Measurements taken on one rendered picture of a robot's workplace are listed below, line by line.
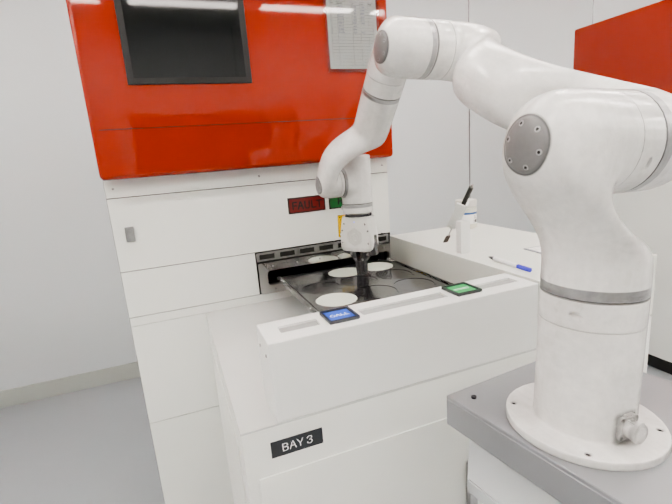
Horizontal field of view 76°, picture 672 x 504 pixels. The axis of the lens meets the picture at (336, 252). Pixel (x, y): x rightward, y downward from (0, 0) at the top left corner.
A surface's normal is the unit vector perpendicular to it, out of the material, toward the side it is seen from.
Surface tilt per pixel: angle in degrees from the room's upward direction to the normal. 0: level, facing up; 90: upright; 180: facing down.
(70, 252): 90
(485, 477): 0
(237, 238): 90
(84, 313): 90
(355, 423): 90
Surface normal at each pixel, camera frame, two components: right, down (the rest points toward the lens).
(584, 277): -0.64, 0.20
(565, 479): -0.87, 0.18
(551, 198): -0.65, 0.71
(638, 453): -0.04, -0.98
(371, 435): 0.36, 0.18
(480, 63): -0.70, -0.33
